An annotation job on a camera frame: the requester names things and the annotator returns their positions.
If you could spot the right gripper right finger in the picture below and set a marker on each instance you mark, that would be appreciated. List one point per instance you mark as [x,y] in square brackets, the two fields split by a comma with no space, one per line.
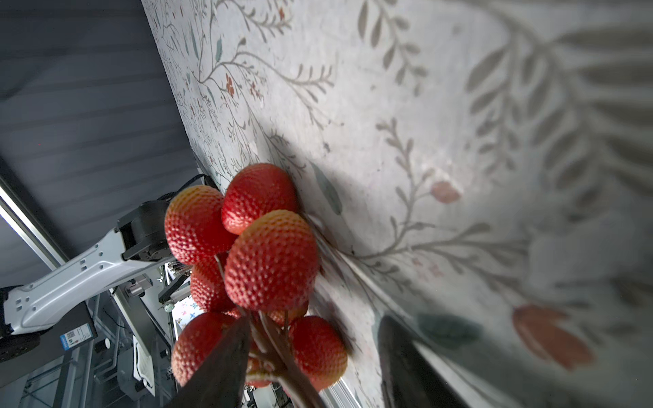
[408,380]

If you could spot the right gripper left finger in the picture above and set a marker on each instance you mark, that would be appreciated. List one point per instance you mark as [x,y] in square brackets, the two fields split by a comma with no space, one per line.
[209,362]

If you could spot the red lychee bunch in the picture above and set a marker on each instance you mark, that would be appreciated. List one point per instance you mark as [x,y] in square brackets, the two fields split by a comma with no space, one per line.
[253,256]

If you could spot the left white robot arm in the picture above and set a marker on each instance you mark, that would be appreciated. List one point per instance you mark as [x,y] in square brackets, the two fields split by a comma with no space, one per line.
[137,243]

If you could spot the floral table mat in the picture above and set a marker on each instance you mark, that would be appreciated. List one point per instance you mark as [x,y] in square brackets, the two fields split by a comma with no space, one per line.
[479,170]

